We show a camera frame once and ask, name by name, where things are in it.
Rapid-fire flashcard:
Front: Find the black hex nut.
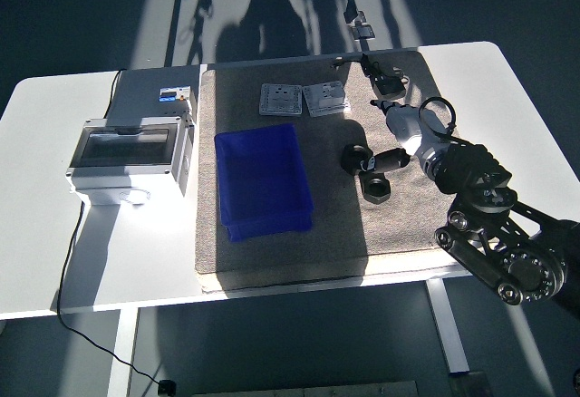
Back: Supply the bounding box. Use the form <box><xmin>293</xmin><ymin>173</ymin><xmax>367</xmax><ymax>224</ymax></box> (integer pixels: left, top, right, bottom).
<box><xmin>341</xmin><ymin>142</ymin><xmax>377</xmax><ymax>177</ymax></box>
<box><xmin>360</xmin><ymin>173</ymin><xmax>392</xmax><ymax>206</ymax></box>

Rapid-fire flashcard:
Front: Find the grey electrical distribution box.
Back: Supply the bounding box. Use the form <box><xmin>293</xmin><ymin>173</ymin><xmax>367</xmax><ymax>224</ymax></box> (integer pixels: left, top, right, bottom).
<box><xmin>65</xmin><ymin>113</ymin><xmax>197</xmax><ymax>208</ymax></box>

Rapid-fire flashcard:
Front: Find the black power adapter plug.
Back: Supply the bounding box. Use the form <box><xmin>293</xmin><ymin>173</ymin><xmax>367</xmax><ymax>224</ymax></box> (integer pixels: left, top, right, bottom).
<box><xmin>360</xmin><ymin>52</ymin><xmax>409</xmax><ymax>99</ymax></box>

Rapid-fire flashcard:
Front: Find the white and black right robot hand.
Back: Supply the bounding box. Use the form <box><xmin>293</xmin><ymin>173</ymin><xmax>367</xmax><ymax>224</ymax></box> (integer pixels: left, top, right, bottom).
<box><xmin>360</xmin><ymin>99</ymin><xmax>453</xmax><ymax>176</ymax></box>

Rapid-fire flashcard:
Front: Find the white left table leg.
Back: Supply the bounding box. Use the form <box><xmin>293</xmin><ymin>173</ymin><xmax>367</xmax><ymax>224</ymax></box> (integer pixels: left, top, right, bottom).
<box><xmin>106</xmin><ymin>308</ymin><xmax>140</xmax><ymax>397</ymax></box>

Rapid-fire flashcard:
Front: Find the white right table leg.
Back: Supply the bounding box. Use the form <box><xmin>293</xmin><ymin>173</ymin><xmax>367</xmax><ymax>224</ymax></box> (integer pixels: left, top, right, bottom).
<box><xmin>425</xmin><ymin>278</ymin><xmax>490</xmax><ymax>397</ymax></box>

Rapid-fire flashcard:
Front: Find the blue plastic box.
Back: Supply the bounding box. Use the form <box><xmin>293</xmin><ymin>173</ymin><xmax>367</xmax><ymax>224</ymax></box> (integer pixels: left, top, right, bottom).
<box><xmin>213</xmin><ymin>123</ymin><xmax>316</xmax><ymax>244</ymax></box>

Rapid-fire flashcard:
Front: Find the grey-brown mat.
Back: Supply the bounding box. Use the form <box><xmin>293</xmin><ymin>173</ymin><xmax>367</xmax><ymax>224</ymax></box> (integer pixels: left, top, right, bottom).
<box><xmin>194</xmin><ymin>48</ymin><xmax>472</xmax><ymax>294</ymax></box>

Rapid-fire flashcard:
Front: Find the white table leg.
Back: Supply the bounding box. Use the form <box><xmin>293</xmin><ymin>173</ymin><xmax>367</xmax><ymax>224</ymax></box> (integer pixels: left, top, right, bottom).
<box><xmin>106</xmin><ymin>308</ymin><xmax>140</xmax><ymax>397</ymax></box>
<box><xmin>425</xmin><ymin>278</ymin><xmax>490</xmax><ymax>397</ymax></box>

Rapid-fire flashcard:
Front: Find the long black power cable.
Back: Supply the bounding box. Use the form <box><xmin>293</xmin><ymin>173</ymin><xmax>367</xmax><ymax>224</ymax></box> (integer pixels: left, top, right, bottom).
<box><xmin>56</xmin><ymin>69</ymin><xmax>162</xmax><ymax>384</ymax></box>

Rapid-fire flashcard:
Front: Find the small white-blue circuit breaker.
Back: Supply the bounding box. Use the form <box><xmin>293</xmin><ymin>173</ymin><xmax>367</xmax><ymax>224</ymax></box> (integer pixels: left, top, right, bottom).
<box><xmin>157</xmin><ymin>86</ymin><xmax>192</xmax><ymax>115</ymax></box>

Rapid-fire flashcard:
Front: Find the white square socket panel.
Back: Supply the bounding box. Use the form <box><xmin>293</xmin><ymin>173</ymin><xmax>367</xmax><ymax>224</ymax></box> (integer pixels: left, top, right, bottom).
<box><xmin>302</xmin><ymin>80</ymin><xmax>353</xmax><ymax>120</ymax></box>
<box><xmin>257</xmin><ymin>82</ymin><xmax>304</xmax><ymax>118</ymax></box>

